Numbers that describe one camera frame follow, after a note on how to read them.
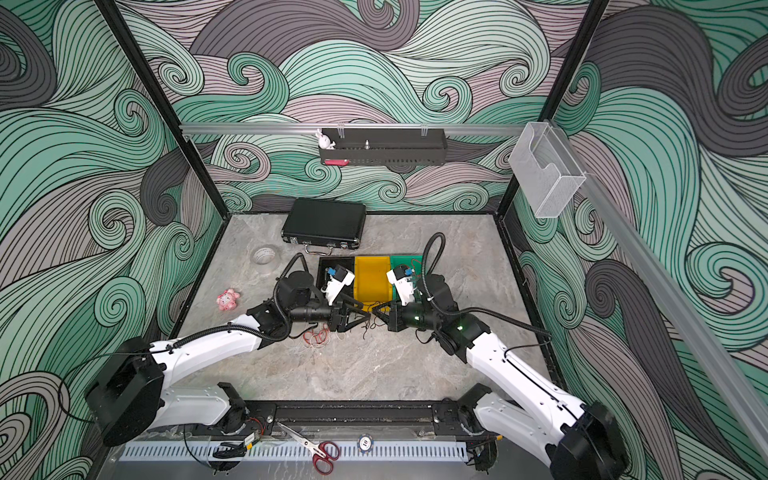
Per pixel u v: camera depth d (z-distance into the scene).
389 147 0.95
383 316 0.71
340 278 0.68
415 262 0.96
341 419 0.74
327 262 1.01
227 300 0.92
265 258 1.07
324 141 0.85
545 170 0.78
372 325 0.73
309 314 0.66
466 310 0.59
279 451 0.70
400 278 0.67
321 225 1.18
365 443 0.70
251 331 0.55
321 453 0.68
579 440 0.38
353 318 0.72
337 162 0.90
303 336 0.68
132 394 0.41
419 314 0.62
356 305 0.76
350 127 0.93
